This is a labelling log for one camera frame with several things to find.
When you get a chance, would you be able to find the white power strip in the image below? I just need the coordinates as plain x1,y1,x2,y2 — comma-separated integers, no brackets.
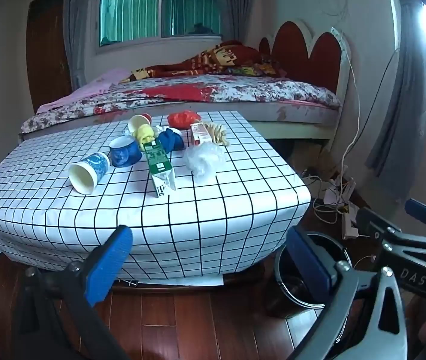
342,202,360,241

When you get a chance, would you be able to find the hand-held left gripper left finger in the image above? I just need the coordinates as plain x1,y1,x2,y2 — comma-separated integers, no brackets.
12,225,133,360

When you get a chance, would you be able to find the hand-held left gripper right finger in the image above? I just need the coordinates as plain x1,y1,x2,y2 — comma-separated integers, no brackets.
284,227,410,360

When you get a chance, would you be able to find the beige mesh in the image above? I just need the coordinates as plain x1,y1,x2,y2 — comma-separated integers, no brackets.
202,121,231,147

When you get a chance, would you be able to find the white checked tablecloth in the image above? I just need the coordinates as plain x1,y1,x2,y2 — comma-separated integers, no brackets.
0,110,311,282

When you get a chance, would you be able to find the window with green curtain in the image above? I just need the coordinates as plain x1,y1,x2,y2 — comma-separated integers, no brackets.
95,0,223,47

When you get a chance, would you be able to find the blue fuzzy sock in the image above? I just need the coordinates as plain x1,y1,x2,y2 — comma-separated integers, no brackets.
156,127,186,153

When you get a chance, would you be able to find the red white paper cup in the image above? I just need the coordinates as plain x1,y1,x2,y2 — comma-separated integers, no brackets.
128,113,153,136

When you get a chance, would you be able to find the white router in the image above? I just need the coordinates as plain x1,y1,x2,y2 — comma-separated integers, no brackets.
323,176,356,207

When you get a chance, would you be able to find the red printed blanket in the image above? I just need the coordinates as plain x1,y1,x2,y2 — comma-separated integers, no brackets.
119,40,286,83

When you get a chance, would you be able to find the yellow fuzzy sock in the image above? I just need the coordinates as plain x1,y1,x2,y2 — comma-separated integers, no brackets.
132,124,158,145

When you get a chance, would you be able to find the white cable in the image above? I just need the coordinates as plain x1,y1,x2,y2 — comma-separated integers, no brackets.
340,52,361,181

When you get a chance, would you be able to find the black trash bin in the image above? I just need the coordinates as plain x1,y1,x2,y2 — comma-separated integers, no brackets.
273,232,352,319

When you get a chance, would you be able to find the white plastic bag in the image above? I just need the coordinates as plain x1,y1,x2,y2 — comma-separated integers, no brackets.
185,142,226,177

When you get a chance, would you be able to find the blue white patterned paper cup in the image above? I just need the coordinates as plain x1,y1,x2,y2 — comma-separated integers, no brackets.
68,152,110,195

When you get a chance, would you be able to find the bed with red headboard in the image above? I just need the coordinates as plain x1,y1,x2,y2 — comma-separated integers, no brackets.
18,20,352,145

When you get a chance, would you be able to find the dark blue mug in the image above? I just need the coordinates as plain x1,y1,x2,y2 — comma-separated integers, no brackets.
108,135,143,168

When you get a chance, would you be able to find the small red white carton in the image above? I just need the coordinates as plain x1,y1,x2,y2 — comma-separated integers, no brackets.
190,122,212,146

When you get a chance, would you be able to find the black cable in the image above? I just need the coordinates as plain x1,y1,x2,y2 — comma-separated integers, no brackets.
361,47,401,158

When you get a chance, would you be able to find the pink cloth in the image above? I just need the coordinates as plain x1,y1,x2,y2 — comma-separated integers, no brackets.
36,68,131,113

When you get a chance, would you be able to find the cardboard box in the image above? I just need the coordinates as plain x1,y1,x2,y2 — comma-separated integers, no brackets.
308,150,343,181

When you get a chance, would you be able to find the brown wooden door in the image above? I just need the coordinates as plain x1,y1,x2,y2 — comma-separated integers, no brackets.
25,0,73,109

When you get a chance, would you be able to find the red plastic bag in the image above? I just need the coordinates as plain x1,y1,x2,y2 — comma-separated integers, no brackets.
168,110,201,128

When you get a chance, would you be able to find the grey curtain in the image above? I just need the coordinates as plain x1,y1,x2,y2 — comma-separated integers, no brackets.
65,0,99,94
220,0,253,46
367,0,426,203

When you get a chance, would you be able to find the green milk carton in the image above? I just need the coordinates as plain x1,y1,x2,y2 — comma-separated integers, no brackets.
142,139,177,198

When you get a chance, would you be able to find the floral bedsheet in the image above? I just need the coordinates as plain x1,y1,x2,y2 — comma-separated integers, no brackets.
21,74,343,134

